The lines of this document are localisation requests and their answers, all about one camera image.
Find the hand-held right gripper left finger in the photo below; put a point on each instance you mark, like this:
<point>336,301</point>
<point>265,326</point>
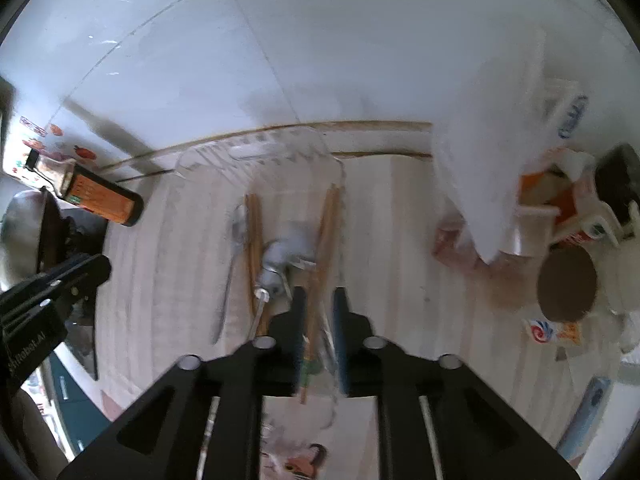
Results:
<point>300,330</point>

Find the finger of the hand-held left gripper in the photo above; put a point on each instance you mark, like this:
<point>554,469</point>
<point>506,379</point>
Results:
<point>85,270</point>

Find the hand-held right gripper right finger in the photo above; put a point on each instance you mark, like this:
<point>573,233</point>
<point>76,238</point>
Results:
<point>341,340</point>

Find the bamboo chopstick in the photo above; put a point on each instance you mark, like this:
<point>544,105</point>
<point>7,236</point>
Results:
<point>260,250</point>
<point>331,230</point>
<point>320,240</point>

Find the large steel spoon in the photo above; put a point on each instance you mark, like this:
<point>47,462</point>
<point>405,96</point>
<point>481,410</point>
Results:
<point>231,260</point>

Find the clear plastic container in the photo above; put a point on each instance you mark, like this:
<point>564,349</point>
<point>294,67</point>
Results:
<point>290,185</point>

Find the black cooktop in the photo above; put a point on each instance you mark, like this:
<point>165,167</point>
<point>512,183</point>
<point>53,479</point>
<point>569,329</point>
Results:
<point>82,345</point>

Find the striped cat placemat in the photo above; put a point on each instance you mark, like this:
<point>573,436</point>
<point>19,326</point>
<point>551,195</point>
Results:
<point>400,310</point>

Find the steel pot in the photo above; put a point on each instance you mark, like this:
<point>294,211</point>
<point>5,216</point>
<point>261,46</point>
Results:
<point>22,230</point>

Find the orange bottle with black ends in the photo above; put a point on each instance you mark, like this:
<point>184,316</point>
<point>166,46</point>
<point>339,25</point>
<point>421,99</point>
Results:
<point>100,195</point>

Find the teal cabinet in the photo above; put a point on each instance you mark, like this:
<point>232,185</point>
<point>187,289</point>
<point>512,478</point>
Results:
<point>75,410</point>

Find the glass jar with black lid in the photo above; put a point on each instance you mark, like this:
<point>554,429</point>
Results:
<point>47,170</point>

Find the pink packet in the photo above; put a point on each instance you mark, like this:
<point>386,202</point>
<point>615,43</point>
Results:
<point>452,245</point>

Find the box with red swirl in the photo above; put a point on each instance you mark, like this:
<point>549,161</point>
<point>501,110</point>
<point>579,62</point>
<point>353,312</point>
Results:
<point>550,332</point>

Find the white plastic bag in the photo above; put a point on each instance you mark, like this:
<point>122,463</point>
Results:
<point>480,160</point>

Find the orange and white carton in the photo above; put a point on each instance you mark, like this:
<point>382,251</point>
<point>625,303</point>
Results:
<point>575,210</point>

